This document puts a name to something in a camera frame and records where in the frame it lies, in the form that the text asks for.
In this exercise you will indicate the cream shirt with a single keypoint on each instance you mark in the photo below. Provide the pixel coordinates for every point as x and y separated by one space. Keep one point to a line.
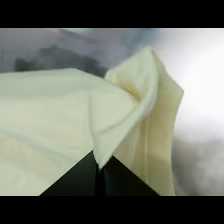
66 113

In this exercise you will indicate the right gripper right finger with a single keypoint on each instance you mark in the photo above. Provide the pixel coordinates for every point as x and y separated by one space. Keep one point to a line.
125 180

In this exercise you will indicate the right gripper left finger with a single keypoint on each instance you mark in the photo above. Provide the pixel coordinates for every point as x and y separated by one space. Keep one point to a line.
78 178

